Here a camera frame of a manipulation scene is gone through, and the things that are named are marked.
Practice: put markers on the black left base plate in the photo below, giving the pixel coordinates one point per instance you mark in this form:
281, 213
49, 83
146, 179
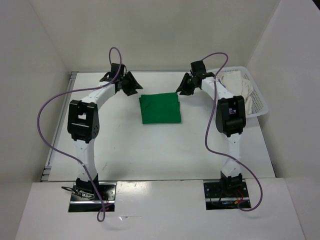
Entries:
83, 202

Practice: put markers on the cream white t shirt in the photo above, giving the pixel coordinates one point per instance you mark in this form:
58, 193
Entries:
238, 85

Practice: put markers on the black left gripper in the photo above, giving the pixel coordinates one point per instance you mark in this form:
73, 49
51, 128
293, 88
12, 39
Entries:
134, 84

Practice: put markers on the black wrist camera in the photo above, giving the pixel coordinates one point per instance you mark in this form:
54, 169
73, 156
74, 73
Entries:
198, 68
116, 67

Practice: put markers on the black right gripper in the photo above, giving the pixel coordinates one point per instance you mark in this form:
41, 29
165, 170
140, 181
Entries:
183, 87

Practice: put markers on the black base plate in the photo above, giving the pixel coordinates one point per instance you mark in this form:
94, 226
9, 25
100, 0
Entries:
218, 199
83, 202

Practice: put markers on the white plastic laundry basket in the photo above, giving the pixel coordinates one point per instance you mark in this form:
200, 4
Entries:
259, 105

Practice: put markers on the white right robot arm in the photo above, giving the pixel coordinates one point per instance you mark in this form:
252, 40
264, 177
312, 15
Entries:
230, 121

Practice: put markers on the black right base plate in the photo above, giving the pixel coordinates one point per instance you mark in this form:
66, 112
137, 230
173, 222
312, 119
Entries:
218, 199

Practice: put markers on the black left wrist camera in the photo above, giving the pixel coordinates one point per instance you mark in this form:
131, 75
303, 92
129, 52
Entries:
116, 67

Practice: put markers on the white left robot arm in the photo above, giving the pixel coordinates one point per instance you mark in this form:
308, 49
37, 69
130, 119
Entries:
83, 125

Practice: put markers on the green t shirt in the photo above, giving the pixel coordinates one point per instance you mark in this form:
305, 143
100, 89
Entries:
161, 108

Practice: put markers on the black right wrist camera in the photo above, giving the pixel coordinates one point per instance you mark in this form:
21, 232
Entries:
198, 68

